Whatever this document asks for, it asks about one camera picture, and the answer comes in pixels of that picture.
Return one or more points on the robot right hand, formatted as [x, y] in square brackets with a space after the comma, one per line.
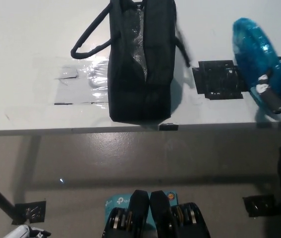
[271, 96]

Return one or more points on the clear plastic tape sheet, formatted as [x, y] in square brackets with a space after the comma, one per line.
[80, 89]

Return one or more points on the blue-wrapped stack of plates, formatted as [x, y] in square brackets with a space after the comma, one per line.
[251, 44]

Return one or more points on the black fabric tote bag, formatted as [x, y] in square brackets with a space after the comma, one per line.
[137, 104]

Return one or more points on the large black tape patch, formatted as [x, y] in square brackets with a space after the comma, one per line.
[214, 79]

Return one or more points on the teal tp-link box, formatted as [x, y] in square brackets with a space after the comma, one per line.
[118, 201]

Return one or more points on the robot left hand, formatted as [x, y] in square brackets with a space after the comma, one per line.
[36, 233]

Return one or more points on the small black tape strip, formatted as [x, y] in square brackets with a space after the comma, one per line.
[168, 127]

